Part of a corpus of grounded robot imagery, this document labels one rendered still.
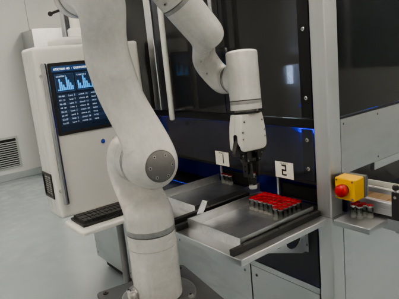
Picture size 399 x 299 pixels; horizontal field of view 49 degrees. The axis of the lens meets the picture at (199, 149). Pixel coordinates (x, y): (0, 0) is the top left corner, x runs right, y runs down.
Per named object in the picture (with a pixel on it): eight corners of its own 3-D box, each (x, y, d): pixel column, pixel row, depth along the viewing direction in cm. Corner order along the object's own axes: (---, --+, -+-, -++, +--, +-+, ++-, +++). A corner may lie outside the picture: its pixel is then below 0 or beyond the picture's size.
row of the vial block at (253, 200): (252, 207, 162) (252, 196, 161) (290, 219, 148) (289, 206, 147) (248, 209, 161) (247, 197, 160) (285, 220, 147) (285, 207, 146)
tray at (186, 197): (219, 180, 201) (218, 173, 201) (260, 190, 181) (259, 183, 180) (157, 200, 181) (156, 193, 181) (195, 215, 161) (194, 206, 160)
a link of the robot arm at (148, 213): (137, 244, 99) (123, 142, 94) (110, 222, 115) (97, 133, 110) (183, 229, 105) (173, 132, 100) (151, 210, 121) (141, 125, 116)
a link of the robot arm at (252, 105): (246, 99, 122) (247, 110, 123) (222, 102, 117) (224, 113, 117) (269, 98, 116) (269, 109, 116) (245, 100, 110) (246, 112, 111)
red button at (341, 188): (340, 193, 140) (340, 181, 139) (351, 196, 137) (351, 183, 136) (333, 196, 138) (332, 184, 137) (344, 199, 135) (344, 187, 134)
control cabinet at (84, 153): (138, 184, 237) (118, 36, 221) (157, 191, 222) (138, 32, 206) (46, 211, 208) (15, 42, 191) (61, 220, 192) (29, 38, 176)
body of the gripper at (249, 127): (249, 107, 122) (252, 146, 124) (222, 110, 116) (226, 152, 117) (269, 105, 117) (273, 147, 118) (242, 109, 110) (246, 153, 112)
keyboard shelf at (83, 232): (143, 196, 224) (143, 190, 223) (174, 207, 202) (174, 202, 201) (58, 222, 198) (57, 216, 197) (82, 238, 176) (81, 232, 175)
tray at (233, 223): (258, 200, 169) (257, 192, 169) (313, 215, 149) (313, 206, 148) (188, 228, 149) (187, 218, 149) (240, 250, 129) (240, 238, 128)
